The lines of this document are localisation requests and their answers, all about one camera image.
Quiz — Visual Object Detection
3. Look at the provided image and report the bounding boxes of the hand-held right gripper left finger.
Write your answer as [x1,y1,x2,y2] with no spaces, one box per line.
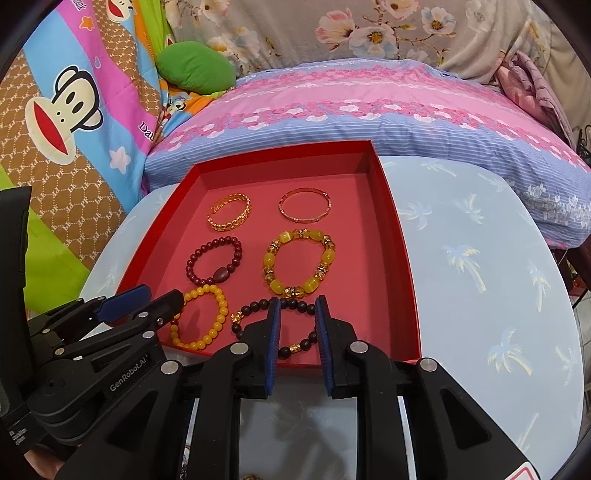
[55,298,282,480]

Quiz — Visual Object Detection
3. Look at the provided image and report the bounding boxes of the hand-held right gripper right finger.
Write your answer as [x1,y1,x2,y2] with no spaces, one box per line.
[315,295,532,480]

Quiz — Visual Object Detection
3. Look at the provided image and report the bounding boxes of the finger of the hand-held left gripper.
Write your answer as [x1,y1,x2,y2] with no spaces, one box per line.
[28,285,152,341]
[50,290,185,409]

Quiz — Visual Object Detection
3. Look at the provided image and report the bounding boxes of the black bead bracelet gold charms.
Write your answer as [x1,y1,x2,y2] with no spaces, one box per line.
[231,298,324,358]

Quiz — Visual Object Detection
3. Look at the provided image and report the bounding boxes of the yellow bead bracelet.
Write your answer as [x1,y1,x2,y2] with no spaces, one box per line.
[170,285,229,350]

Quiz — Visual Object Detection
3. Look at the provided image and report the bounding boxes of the yellow stone bracelet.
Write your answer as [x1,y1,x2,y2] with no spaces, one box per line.
[262,228,336,297]

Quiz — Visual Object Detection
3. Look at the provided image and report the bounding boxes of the dark red bead bracelet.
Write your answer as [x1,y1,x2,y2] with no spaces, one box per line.
[186,236,244,283]

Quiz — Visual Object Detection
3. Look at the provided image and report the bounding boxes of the red cardboard box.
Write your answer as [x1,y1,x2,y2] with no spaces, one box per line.
[113,140,423,370]

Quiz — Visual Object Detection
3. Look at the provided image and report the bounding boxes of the gold woven bangle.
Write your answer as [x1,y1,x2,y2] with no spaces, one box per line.
[208,192,251,232]

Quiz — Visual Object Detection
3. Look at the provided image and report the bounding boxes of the thin gold bangle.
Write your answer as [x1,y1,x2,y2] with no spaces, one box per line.
[278,187,332,223]

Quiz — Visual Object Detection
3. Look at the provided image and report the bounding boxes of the colourful cartoon monkey blanket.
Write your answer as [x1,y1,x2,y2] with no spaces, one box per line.
[0,0,185,315]

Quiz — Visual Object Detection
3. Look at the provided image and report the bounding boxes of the pink blue floral pillow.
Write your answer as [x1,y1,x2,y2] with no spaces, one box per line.
[143,58,591,250]

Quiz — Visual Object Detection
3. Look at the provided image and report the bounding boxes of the green pillow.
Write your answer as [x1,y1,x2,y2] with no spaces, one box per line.
[156,41,237,93]

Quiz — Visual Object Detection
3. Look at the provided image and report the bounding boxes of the grey floral bedsheet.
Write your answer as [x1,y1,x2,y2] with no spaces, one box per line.
[171,0,591,121]

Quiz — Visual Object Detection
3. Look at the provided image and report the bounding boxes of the purple cloth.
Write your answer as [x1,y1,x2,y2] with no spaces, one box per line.
[496,50,578,148]

